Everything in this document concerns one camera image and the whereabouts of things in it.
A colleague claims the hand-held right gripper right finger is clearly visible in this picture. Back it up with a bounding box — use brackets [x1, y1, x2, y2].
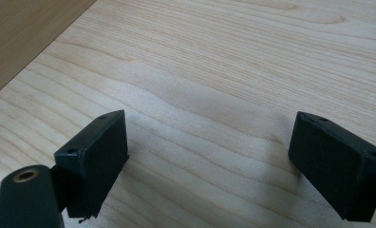
[287, 110, 376, 223]

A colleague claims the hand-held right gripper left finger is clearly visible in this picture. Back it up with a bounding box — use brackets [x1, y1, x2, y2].
[49, 109, 130, 223]

